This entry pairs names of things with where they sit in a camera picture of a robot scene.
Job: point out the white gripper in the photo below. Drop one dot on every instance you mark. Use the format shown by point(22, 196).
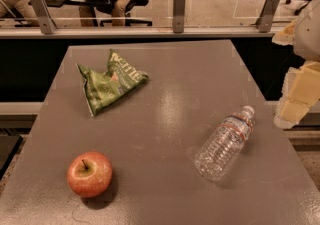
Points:
point(309, 39)

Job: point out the green jalapeno chip bag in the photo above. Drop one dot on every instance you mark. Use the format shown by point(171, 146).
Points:
point(103, 89)

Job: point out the clear plastic water bottle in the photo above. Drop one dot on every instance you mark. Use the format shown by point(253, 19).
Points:
point(218, 153)

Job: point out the red apple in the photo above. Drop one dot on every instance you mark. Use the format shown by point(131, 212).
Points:
point(89, 174)

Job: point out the right metal rail bracket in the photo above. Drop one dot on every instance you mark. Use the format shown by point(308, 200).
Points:
point(265, 19)

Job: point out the metal rail bracket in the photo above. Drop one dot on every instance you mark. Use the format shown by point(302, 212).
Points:
point(265, 19)
point(47, 26)
point(178, 16)

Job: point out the middle metal rail bracket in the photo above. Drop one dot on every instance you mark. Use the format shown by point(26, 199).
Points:
point(178, 16)

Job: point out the left metal rail bracket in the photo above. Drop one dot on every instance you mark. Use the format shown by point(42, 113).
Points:
point(47, 26)

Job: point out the metal guard rail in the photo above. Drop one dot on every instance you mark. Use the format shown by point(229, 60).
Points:
point(137, 32)

